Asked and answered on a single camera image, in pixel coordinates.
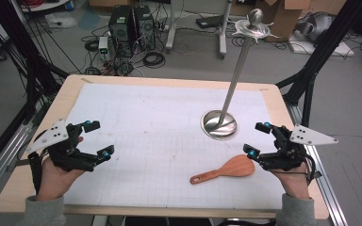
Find open cardboard box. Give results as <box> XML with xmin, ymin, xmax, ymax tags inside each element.
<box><xmin>259</xmin><ymin>0</ymin><xmax>313</xmax><ymax>42</ymax></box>

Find white stand leg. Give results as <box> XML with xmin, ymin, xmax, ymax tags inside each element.
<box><xmin>165</xmin><ymin>0</ymin><xmax>179</xmax><ymax>52</ymax></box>
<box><xmin>218</xmin><ymin>0</ymin><xmax>234</xmax><ymax>60</ymax></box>

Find person's right hand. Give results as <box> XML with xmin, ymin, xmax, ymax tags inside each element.
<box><xmin>270</xmin><ymin>169</ymin><xmax>311</xmax><ymax>201</ymax></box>

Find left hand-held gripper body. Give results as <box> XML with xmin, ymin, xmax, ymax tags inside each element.
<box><xmin>26</xmin><ymin>118</ymin><xmax>99</xmax><ymax>172</ymax></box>

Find flat black box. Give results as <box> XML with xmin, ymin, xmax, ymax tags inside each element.
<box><xmin>195</xmin><ymin>14</ymin><xmax>226</xmax><ymax>30</ymax></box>

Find black frame struts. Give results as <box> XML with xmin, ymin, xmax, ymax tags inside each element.
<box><xmin>0</xmin><ymin>0</ymin><xmax>71</xmax><ymax>178</ymax></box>
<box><xmin>275</xmin><ymin>0</ymin><xmax>362</xmax><ymax>128</ymax></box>

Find black computer tower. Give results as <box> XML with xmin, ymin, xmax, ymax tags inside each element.
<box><xmin>107</xmin><ymin>5</ymin><xmax>137</xmax><ymax>58</ymax></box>
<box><xmin>133</xmin><ymin>5</ymin><xmax>156</xmax><ymax>52</ymax></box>

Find aluminium rail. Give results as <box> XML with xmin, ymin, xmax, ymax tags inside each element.
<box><xmin>286</xmin><ymin>103</ymin><xmax>349</xmax><ymax>226</ymax></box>
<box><xmin>0</xmin><ymin>121</ymin><xmax>35</xmax><ymax>206</ymax></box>

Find wooden rice paddle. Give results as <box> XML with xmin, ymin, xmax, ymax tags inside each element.
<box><xmin>189</xmin><ymin>153</ymin><xmax>256</xmax><ymax>186</ymax></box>

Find grey vacuum cleaner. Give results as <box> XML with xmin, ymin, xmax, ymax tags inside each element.
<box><xmin>297</xmin><ymin>11</ymin><xmax>335</xmax><ymax>43</ymax></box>

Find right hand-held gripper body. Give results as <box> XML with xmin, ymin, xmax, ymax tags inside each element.
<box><xmin>259</xmin><ymin>123</ymin><xmax>339</xmax><ymax>172</ymax></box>

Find person's left hand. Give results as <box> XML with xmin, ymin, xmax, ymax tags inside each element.
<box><xmin>36</xmin><ymin>135</ymin><xmax>87</xmax><ymax>202</ymax></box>

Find small white green device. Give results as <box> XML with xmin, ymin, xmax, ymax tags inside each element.
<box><xmin>97</xmin><ymin>36</ymin><xmax>110</xmax><ymax>62</ymax></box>

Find silver metal utensil stand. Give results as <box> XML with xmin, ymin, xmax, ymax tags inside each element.
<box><xmin>200</xmin><ymin>8</ymin><xmax>281</xmax><ymax>141</ymax></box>

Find white grid paper mat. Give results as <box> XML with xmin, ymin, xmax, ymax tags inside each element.
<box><xmin>63</xmin><ymin>82</ymin><xmax>288</xmax><ymax>211</ymax></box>

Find coiled black cable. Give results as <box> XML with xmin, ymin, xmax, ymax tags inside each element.
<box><xmin>142</xmin><ymin>51</ymin><xmax>167</xmax><ymax>70</ymax></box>

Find white foam board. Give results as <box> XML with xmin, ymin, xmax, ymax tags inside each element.
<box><xmin>288</xmin><ymin>33</ymin><xmax>356</xmax><ymax>58</ymax></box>

